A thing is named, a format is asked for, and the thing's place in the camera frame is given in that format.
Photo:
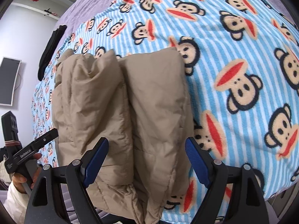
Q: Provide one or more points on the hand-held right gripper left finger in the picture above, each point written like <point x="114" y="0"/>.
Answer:
<point x="95" y="161"/>

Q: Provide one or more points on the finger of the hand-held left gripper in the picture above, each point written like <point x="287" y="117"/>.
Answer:
<point x="46" y="138"/>

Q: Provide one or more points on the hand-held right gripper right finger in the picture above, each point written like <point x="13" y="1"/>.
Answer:
<point x="198" y="163"/>

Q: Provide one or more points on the tan puffer jacket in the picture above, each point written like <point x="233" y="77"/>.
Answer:
<point x="151" y="98"/>

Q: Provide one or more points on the person's left forearm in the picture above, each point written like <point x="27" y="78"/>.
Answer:
<point x="14" y="200"/>

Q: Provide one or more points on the person's left hand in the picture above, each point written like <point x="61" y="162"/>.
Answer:
<point x="19" y="179"/>

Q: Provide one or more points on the black folded cloth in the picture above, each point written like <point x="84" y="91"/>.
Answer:
<point x="50" y="51"/>

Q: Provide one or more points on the blue striped monkey print blanket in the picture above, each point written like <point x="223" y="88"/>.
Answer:
<point x="233" y="51"/>

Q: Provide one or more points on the wall monitor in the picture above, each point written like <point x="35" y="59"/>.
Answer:
<point x="9" y="81"/>

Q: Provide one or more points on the white wall shelf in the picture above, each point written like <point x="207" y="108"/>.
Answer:
<point x="46" y="2"/>

